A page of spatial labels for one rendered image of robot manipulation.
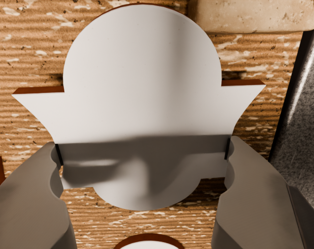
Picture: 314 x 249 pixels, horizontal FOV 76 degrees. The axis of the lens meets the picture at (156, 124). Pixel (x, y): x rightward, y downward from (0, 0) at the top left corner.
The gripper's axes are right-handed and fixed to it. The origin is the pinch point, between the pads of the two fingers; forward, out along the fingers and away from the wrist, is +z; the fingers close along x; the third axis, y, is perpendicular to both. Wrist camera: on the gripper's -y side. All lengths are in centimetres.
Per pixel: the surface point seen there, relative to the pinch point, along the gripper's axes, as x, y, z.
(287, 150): 12.5, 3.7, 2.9
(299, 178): 14.5, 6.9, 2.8
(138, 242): -0.9, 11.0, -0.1
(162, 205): 1.2, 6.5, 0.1
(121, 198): -1.9, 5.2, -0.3
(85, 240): -6.0, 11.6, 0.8
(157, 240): 0.7, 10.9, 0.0
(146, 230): -0.3, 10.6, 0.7
